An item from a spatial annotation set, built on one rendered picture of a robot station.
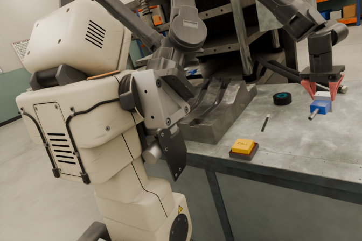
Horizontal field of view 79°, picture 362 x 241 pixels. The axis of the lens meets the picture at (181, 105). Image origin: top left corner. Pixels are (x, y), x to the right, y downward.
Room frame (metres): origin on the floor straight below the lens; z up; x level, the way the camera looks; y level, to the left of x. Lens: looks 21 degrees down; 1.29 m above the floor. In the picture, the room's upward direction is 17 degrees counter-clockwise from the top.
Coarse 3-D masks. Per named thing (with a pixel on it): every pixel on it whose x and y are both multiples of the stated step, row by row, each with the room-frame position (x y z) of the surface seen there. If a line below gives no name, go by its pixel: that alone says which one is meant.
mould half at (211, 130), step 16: (240, 80) 1.05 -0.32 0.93; (208, 96) 1.04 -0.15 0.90; (224, 96) 0.98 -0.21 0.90; (240, 96) 0.97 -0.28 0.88; (192, 112) 0.94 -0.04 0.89; (224, 112) 0.84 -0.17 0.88; (240, 112) 0.95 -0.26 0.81; (192, 128) 0.82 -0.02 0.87; (208, 128) 0.77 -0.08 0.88; (224, 128) 0.82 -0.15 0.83
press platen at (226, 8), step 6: (246, 0) 1.63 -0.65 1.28; (252, 0) 1.71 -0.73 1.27; (222, 6) 1.53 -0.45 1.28; (228, 6) 1.50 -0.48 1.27; (204, 12) 1.62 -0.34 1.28; (210, 12) 1.59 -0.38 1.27; (216, 12) 1.56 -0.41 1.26; (222, 12) 1.53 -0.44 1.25; (204, 18) 1.63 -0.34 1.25; (162, 24) 1.96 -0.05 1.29; (168, 24) 1.85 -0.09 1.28; (156, 30) 1.95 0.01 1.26; (162, 30) 1.91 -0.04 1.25; (132, 36) 2.17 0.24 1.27
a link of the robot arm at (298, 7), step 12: (264, 0) 0.67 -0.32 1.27; (276, 0) 0.65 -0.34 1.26; (288, 0) 0.64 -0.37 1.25; (300, 0) 0.64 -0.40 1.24; (276, 12) 0.66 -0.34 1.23; (288, 12) 0.63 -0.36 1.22; (300, 12) 0.61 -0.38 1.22; (288, 24) 0.65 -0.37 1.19; (300, 24) 0.62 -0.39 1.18; (312, 24) 0.60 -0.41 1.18; (300, 36) 0.64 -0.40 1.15
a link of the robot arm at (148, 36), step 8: (96, 0) 0.98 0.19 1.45; (104, 0) 0.95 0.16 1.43; (112, 0) 0.96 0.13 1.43; (112, 8) 0.95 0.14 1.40; (120, 8) 0.95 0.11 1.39; (128, 8) 0.97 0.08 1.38; (120, 16) 0.94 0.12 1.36; (128, 16) 0.94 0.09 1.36; (136, 16) 0.96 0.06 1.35; (128, 24) 0.94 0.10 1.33; (136, 24) 0.93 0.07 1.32; (144, 24) 0.95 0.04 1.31; (136, 32) 0.93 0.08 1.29; (144, 32) 0.92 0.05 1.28; (152, 32) 0.93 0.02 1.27; (144, 40) 0.93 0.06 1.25; (152, 40) 0.91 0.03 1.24; (160, 40) 0.92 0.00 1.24; (152, 48) 0.94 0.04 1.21
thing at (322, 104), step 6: (318, 96) 0.61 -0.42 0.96; (324, 96) 0.59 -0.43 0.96; (330, 96) 0.58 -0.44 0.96; (312, 102) 0.60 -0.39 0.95; (318, 102) 0.59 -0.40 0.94; (324, 102) 0.58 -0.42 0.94; (330, 102) 0.58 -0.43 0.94; (312, 108) 0.59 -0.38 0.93; (318, 108) 0.57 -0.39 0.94; (324, 108) 0.56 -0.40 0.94; (330, 108) 0.58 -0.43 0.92; (312, 114) 0.55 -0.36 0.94; (324, 114) 0.56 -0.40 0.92
